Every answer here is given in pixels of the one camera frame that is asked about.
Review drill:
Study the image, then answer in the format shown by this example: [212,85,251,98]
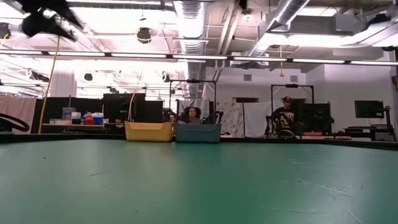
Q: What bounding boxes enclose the black computer monitor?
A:
[354,100,385,119]

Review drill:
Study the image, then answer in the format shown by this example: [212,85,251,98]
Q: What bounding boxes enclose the large black screen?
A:
[300,103,333,134]

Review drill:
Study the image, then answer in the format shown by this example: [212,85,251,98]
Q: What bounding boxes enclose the black partition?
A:
[30,97,104,125]

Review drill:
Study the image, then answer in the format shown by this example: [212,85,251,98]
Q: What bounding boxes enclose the pink curtain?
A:
[0,95,37,134]

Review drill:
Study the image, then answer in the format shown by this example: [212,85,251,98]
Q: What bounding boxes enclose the long ceiling light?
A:
[233,56,289,62]
[292,58,346,64]
[48,51,106,57]
[0,49,43,55]
[349,60,398,66]
[172,55,229,60]
[110,52,169,58]

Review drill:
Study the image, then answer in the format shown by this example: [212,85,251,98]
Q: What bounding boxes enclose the black cabinet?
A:
[102,92,146,124]

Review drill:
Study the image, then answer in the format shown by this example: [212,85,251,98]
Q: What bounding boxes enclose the black metal rig frame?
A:
[169,79,218,124]
[271,83,315,131]

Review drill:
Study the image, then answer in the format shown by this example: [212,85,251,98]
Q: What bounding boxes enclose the wooden shelf desk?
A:
[42,123,127,134]

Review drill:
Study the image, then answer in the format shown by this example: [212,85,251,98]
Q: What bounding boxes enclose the silver ventilation duct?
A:
[172,0,208,100]
[248,0,312,58]

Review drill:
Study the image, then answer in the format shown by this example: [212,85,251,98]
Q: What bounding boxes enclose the black looped cable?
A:
[0,112,31,133]

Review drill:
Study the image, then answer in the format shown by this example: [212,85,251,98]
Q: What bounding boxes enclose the black ceiling dome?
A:
[136,27,153,44]

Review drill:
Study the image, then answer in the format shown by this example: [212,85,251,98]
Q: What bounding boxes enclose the black monitor stand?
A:
[382,105,393,135]

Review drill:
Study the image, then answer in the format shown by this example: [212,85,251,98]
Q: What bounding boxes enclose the black desk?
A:
[341,123,398,142]

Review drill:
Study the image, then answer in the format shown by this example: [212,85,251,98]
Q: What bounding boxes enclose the orange plastic bin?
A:
[124,121,175,142]

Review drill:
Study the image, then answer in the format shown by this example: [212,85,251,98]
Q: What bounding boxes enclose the clear plastic container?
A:
[62,107,76,121]

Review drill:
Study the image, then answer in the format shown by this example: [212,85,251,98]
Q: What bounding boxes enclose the blue plastic bin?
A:
[174,123,223,144]

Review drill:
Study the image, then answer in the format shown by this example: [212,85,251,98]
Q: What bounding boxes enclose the white hanging sheet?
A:
[216,101,244,138]

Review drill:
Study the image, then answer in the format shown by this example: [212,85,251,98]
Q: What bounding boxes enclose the grey hanging cloth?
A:
[177,99,211,124]

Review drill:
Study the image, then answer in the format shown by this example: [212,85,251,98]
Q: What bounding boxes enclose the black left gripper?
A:
[17,0,85,43]

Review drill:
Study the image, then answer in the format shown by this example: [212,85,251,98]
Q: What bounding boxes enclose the thin yellow cable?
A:
[127,67,144,123]

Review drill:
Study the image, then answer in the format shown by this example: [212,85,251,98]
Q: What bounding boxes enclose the green table mat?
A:
[0,138,398,224]

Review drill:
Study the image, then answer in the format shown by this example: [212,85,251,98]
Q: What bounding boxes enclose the black wall panel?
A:
[232,96,259,103]

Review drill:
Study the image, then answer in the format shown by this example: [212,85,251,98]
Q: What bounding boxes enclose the person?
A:
[266,95,300,138]
[182,106,203,125]

